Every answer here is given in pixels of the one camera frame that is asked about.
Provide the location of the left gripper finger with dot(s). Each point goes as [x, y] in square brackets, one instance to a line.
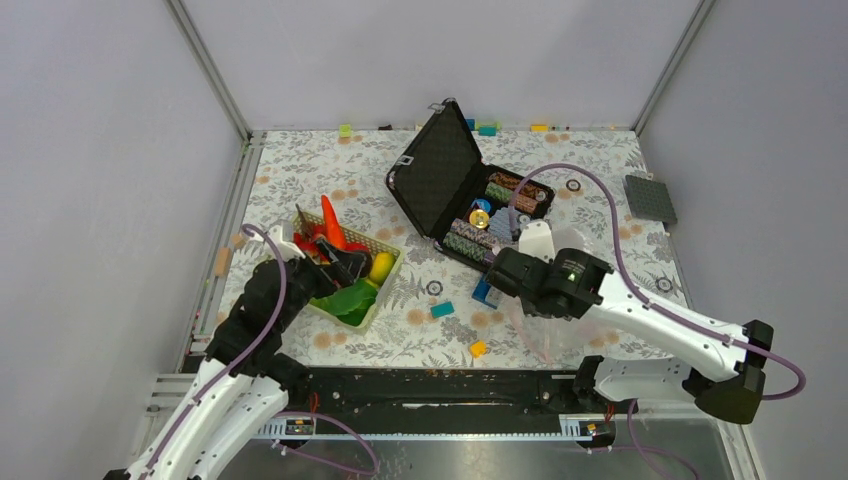
[332, 266]
[356, 264]

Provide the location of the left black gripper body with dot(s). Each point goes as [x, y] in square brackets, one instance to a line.
[311, 282]

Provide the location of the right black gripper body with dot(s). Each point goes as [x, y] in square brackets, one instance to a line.
[531, 308]

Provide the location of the white green leek toy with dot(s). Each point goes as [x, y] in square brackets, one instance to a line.
[349, 305]

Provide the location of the orange toy carrot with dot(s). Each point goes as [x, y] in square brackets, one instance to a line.
[333, 231]

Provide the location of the red strawberry bunch toy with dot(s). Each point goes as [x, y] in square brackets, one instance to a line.
[308, 247]

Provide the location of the clear zip top bag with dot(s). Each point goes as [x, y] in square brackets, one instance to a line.
[549, 339]

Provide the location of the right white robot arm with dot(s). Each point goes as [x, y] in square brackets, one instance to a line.
[717, 366]

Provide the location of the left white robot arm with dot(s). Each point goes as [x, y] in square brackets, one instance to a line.
[243, 379]

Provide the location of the yellow toy mango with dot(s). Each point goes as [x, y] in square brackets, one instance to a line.
[383, 263]

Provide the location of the green plastic basket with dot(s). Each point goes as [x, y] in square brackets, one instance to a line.
[312, 225]

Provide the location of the loose poker chip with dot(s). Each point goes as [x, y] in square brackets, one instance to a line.
[434, 288]

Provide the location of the wooden block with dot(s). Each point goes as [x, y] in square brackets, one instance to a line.
[222, 262]

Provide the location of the blue lego brick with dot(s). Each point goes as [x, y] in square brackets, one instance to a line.
[486, 294]

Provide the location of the blue playing cards deck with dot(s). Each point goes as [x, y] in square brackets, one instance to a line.
[499, 225]

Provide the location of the teal small block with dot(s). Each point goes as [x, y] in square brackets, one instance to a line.
[442, 310]

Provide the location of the poker chip right side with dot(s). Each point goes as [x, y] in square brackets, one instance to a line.
[664, 285]

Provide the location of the yellow small block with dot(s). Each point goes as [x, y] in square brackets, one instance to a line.
[478, 349]

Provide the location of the yellow big blind button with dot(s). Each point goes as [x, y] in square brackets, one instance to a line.
[479, 218]

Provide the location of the dark grey lego baseplate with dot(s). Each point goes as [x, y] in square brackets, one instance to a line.
[649, 199]

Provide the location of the black poker chip case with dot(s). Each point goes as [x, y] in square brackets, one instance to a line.
[441, 176]

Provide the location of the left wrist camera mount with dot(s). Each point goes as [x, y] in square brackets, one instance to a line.
[282, 235]

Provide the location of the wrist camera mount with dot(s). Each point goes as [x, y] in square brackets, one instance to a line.
[282, 235]
[536, 240]

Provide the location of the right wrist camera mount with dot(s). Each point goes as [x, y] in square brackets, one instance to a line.
[536, 240]

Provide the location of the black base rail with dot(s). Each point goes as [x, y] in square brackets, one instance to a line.
[449, 401]

